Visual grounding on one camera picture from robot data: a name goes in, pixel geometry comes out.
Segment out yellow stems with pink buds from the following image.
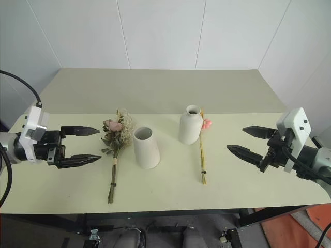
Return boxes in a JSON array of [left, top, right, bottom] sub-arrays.
[[198, 108, 214, 185]]

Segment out white conical vase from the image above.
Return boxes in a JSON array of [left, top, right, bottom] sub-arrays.
[[132, 126, 161, 170]]

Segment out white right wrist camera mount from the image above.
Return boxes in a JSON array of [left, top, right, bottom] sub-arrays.
[[276, 107, 312, 174]]

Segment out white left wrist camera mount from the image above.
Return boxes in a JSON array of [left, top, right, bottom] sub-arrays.
[[19, 104, 50, 164]]

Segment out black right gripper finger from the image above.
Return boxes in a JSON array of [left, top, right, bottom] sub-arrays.
[[242, 126, 275, 141], [226, 144, 265, 169]]

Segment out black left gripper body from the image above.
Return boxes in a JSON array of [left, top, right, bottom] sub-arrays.
[[33, 130, 66, 166]]

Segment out white bottle-shaped vase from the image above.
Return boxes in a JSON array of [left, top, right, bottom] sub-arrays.
[[178, 104, 203, 145]]

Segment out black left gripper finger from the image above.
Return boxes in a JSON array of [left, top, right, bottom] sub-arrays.
[[55, 153, 102, 170], [61, 126, 100, 138]]

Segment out dried bouquet with pink rose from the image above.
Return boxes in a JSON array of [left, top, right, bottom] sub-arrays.
[[100, 108, 136, 205]]

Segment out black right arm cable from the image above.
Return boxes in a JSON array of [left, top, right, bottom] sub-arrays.
[[281, 145, 331, 187]]

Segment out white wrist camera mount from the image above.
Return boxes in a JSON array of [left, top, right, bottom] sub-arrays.
[[276, 107, 312, 174], [19, 104, 50, 164]]

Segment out orange floor mat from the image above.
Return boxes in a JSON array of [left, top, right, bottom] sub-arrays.
[[254, 203, 331, 248]]

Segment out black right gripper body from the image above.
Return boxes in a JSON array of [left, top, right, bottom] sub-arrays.
[[259, 130, 293, 173]]

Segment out black metal table frame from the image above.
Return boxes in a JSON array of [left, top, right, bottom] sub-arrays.
[[73, 205, 312, 235]]

